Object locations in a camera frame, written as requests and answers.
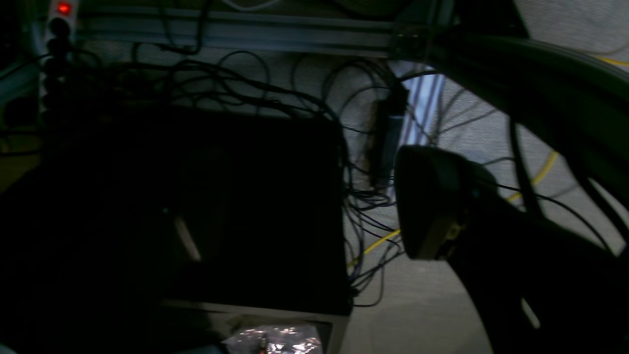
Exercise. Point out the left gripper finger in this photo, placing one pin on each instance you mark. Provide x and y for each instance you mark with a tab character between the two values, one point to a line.
435	192

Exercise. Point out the black box under table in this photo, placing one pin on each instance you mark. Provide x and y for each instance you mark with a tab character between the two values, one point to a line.
260	197

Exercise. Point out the aluminium frame rail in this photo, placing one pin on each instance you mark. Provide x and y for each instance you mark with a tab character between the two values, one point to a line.
346	37

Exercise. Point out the white power strip red switch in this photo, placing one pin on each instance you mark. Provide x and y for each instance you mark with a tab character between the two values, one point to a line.
59	38

